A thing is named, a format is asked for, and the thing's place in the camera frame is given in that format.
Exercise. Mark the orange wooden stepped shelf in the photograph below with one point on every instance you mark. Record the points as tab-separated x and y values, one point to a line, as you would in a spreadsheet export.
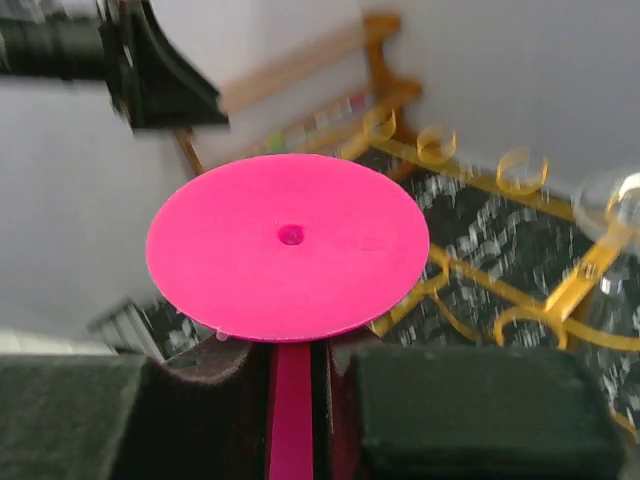
335	93

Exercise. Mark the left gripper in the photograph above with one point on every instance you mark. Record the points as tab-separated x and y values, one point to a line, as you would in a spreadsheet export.
151	84

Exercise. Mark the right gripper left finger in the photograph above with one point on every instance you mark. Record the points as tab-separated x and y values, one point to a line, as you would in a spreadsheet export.
83	410

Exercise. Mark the gold metal wine glass rack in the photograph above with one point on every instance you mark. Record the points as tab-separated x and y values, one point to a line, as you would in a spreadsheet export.
507	266

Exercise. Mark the clear large wine glass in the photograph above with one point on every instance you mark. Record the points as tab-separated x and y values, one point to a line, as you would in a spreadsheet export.
606	209

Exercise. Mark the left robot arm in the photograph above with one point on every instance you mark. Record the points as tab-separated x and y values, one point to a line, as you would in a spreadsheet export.
55	45

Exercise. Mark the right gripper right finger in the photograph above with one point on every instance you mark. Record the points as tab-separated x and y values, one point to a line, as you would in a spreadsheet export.
462	412

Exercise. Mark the pink plastic wine glass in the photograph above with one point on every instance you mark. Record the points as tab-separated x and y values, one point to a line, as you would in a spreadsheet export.
287	249

